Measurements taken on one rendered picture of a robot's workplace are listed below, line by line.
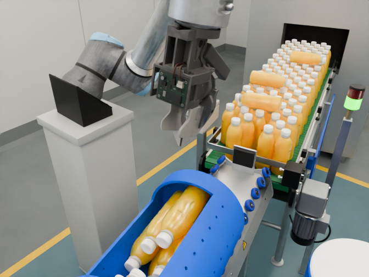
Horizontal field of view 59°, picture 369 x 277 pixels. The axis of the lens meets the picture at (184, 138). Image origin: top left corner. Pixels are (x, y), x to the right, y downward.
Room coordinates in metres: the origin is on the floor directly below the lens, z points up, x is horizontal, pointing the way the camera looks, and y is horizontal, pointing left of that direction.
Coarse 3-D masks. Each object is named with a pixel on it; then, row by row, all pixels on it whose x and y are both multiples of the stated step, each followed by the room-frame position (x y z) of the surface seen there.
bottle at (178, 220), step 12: (192, 192) 0.69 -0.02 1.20; (204, 192) 0.70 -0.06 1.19; (180, 204) 0.64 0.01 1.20; (192, 204) 0.65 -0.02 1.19; (204, 204) 0.68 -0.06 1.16; (168, 216) 0.61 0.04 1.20; (180, 216) 0.60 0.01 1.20; (192, 216) 0.62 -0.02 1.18; (168, 228) 0.57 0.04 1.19; (180, 228) 0.58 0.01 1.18
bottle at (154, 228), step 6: (174, 192) 0.76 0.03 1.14; (180, 192) 0.75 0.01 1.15; (174, 198) 0.72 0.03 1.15; (168, 204) 0.70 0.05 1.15; (162, 210) 0.68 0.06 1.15; (168, 210) 0.67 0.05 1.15; (156, 216) 0.66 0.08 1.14; (162, 216) 0.65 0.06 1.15; (150, 222) 0.64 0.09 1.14; (156, 222) 0.63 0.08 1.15; (150, 228) 0.62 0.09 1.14; (156, 228) 0.61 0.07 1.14; (150, 234) 0.60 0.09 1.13; (156, 234) 0.60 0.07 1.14; (156, 246) 0.58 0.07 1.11
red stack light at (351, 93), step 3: (348, 90) 1.32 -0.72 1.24; (351, 90) 1.30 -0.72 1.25; (354, 90) 1.29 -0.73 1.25; (348, 93) 1.31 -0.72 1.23; (351, 93) 1.29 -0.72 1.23; (354, 93) 1.29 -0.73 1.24; (357, 93) 1.28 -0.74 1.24; (360, 93) 1.28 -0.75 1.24; (363, 93) 1.28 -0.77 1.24; (348, 96) 1.30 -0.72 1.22; (351, 96) 1.29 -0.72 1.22; (354, 96) 1.28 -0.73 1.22; (357, 96) 1.28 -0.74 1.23; (360, 96) 1.28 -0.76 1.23; (363, 96) 1.29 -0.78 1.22; (357, 99) 1.28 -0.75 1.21
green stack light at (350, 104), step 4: (348, 100) 1.30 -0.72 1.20; (352, 100) 1.29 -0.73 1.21; (356, 100) 1.28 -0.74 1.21; (360, 100) 1.28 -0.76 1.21; (344, 104) 1.32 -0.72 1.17; (348, 104) 1.29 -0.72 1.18; (352, 104) 1.28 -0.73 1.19; (356, 104) 1.28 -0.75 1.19; (360, 104) 1.29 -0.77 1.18; (348, 108) 1.29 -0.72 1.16; (352, 108) 1.28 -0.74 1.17; (356, 108) 1.28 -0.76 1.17
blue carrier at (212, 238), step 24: (168, 192) 0.79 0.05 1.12; (216, 192) 0.67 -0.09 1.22; (144, 216) 0.71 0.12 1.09; (216, 216) 0.60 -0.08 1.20; (240, 216) 0.66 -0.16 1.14; (120, 240) 0.60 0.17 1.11; (192, 240) 0.51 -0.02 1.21; (216, 240) 0.55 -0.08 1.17; (96, 264) 0.52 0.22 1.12; (120, 264) 0.58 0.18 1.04; (168, 264) 0.44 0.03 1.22; (192, 264) 0.46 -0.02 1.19; (216, 264) 0.50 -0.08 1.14
